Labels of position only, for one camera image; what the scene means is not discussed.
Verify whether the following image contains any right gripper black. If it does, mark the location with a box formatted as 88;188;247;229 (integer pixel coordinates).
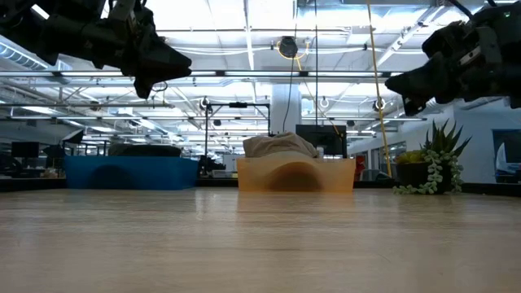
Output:
384;2;506;117

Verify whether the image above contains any yellow hanging cable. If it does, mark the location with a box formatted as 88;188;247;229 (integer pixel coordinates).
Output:
366;0;392;177

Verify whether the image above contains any black gantry frame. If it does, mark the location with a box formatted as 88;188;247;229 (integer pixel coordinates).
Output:
204;102;272;172

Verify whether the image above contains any potted succulent plant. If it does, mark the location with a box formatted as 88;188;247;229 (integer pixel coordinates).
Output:
392;118;473;195

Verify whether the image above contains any blue plastic bin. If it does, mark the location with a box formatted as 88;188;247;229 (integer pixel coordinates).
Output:
63;155;199;191

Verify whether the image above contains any black angled panel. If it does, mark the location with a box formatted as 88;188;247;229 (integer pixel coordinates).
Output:
60;129;85;145

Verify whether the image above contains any orange plastic bin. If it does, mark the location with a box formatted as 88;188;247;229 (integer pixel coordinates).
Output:
235;156;357;193

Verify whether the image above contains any black ceiling cable reel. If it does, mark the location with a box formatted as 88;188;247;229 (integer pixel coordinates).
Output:
278;35;299;59

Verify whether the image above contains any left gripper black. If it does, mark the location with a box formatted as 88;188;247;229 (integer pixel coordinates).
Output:
87;0;192;99

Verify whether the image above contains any beige baseball cap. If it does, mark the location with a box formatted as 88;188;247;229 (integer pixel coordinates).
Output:
243;131;321;160

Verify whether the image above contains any dark grey baseball cap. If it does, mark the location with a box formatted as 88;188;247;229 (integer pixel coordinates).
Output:
107;142;182;158

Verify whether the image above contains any small black monitor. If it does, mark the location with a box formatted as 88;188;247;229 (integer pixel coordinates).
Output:
11;141;41;159

